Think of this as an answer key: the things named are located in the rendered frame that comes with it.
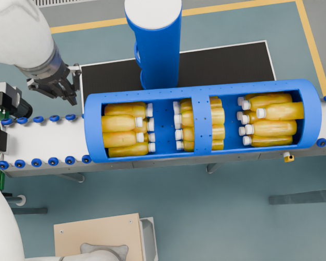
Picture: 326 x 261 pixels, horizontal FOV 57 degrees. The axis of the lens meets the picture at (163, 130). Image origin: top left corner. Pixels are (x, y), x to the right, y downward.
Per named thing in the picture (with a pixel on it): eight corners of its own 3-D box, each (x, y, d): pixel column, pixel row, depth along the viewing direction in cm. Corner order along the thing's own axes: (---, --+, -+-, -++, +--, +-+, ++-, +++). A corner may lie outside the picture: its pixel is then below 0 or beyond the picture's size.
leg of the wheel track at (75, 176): (84, 182, 227) (53, 172, 166) (77, 183, 227) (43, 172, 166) (84, 174, 228) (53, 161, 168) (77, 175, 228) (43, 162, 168)
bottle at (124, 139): (97, 130, 124) (139, 127, 124) (98, 146, 125) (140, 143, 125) (92, 133, 117) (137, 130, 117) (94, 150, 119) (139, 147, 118)
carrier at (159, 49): (170, 58, 235) (136, 70, 233) (170, -27, 151) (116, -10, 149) (183, 90, 228) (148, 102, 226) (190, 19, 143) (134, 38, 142)
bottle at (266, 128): (291, 115, 123) (248, 118, 123) (298, 121, 116) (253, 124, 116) (289, 131, 125) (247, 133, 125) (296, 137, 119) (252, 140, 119)
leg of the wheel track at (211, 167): (213, 173, 226) (230, 159, 165) (206, 173, 226) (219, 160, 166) (213, 165, 228) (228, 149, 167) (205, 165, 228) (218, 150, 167)
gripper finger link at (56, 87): (52, 81, 68) (45, 83, 68) (65, 99, 79) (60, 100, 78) (47, 66, 69) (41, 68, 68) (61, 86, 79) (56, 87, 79)
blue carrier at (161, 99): (296, 153, 134) (329, 140, 106) (101, 167, 134) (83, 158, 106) (285, 92, 140) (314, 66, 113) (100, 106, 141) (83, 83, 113)
